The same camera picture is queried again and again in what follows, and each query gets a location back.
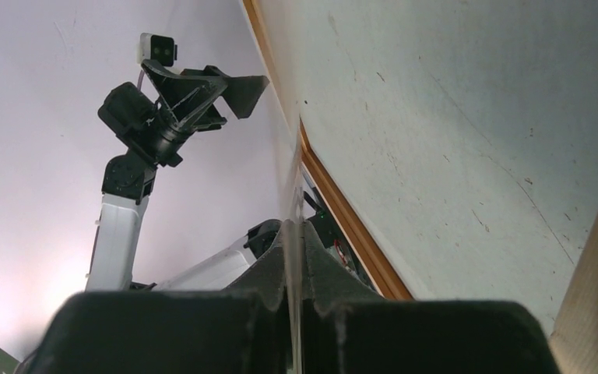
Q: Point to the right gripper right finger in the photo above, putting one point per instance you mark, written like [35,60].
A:
[348,328]

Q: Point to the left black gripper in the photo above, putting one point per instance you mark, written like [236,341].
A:
[188,97]

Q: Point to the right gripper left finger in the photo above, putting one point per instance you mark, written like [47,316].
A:
[165,335]

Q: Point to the light wooden picture frame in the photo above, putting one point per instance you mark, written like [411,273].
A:
[456,143]

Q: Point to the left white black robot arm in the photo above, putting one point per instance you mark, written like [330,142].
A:
[153,133]

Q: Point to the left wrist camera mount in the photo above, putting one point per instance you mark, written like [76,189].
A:
[157,48]

